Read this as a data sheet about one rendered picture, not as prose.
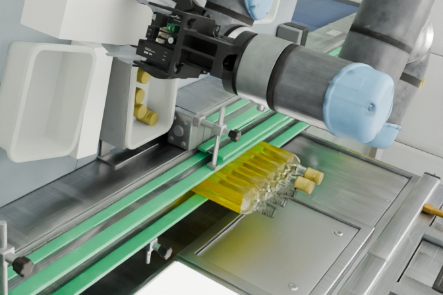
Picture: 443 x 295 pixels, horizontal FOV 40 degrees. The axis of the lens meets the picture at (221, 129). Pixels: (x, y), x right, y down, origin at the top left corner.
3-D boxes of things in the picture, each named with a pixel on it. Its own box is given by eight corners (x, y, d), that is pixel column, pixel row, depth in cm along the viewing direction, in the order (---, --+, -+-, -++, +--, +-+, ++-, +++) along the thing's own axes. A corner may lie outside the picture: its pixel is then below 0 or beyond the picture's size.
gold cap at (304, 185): (294, 180, 156) (310, 187, 154) (300, 173, 158) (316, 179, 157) (293, 190, 158) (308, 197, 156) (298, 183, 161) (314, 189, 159)
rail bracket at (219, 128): (186, 159, 152) (228, 178, 146) (195, 98, 144) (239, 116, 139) (193, 155, 154) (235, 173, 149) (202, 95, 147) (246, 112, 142)
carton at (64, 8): (31, -30, 67) (71, -17, 65) (153, -2, 88) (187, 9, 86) (20, 23, 68) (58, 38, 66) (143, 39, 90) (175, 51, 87)
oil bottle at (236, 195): (177, 185, 154) (249, 219, 145) (179, 166, 151) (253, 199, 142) (190, 177, 158) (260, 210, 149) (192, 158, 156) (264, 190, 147)
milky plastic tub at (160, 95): (97, 139, 139) (126, 153, 136) (103, 47, 129) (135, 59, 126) (144, 118, 153) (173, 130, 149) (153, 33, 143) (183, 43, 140)
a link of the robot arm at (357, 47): (418, 62, 74) (403, 47, 64) (380, 145, 75) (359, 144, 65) (358, 40, 77) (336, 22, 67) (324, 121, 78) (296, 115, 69)
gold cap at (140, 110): (123, 101, 140) (138, 107, 138) (133, 97, 143) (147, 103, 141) (122, 114, 141) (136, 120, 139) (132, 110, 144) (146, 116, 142)
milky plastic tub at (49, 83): (-26, 147, 111) (7, 164, 107) (-1, 28, 106) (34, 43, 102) (43, 139, 126) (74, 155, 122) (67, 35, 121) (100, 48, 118)
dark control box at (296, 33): (272, 47, 207) (295, 54, 203) (277, 24, 203) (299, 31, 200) (283, 43, 213) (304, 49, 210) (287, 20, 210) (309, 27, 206)
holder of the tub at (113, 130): (95, 158, 142) (120, 170, 139) (102, 47, 130) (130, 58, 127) (141, 135, 156) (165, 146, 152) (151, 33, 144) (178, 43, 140)
